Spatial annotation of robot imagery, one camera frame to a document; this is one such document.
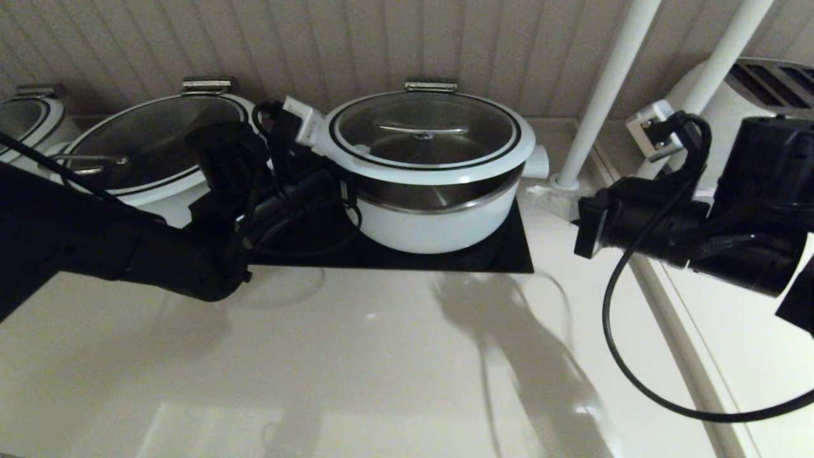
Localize black camera cable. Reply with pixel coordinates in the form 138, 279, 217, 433
601, 111, 814, 423
0, 102, 364, 258

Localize black glass cooktop panel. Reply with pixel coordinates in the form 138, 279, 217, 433
248, 141, 534, 274

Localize white round pole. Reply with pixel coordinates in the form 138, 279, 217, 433
550, 0, 662, 191
680, 0, 773, 118

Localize glass lid white rim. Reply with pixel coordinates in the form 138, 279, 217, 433
0, 99, 66, 163
54, 94, 263, 207
312, 91, 536, 186

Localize white toaster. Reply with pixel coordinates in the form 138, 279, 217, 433
639, 59, 814, 198

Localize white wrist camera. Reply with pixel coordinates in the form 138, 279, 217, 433
282, 95, 326, 148
626, 100, 676, 162

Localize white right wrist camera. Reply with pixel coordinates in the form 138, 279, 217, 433
626, 100, 676, 162

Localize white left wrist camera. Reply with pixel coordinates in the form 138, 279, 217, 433
282, 95, 326, 148

